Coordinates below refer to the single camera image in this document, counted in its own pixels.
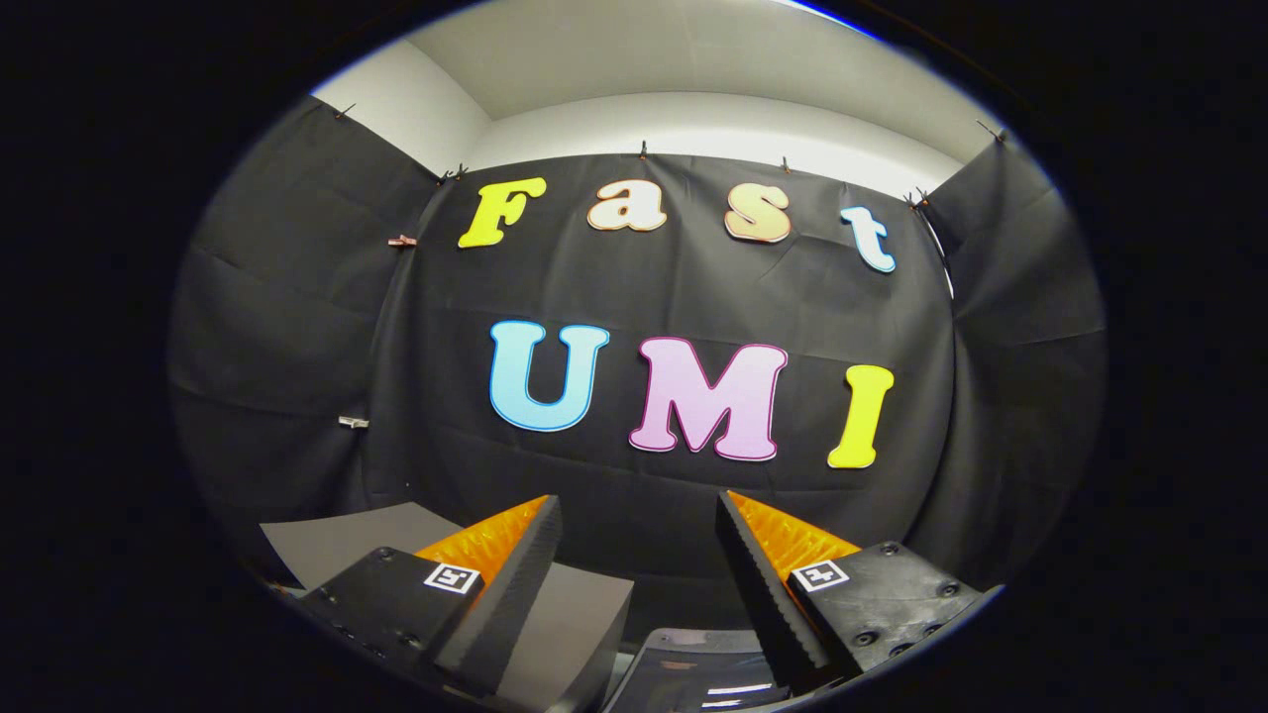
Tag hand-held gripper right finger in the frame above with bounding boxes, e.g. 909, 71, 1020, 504
715, 490, 984, 699

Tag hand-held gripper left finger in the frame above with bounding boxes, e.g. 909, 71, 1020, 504
297, 495, 564, 699

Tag grey box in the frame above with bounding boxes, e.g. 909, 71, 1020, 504
260, 502, 635, 713

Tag black backdrop cloth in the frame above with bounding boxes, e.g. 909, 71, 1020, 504
168, 94, 1106, 635

